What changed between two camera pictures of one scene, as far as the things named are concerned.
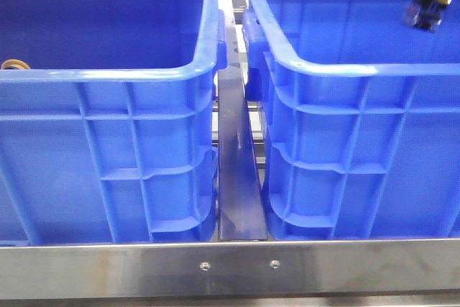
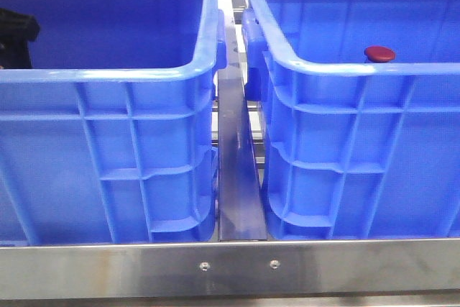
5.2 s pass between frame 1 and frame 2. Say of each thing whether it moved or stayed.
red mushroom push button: moved
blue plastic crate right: stayed
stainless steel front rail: stayed
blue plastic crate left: stayed
